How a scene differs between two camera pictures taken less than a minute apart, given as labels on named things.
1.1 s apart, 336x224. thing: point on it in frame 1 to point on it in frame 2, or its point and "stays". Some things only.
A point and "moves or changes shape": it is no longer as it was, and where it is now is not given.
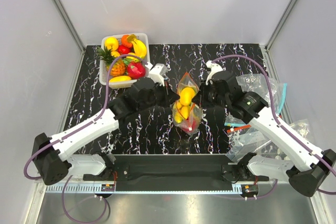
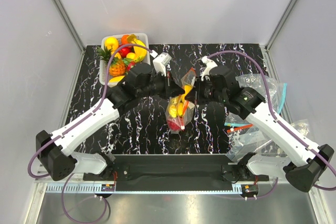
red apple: x=189 y=125 to x=174 y=124
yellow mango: x=186 y=94 moves or changes shape
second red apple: x=123 y=50 stays
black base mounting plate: x=167 y=172 stays
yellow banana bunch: x=182 y=112 to x=176 y=106
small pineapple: x=118 y=67 stays
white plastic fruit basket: x=104 y=66 stays
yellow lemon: x=112 y=42 stays
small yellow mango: x=119 y=78 stays
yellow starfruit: x=140 y=49 stays
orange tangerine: x=125 y=42 stays
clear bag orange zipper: x=187 y=114 moves or changes shape
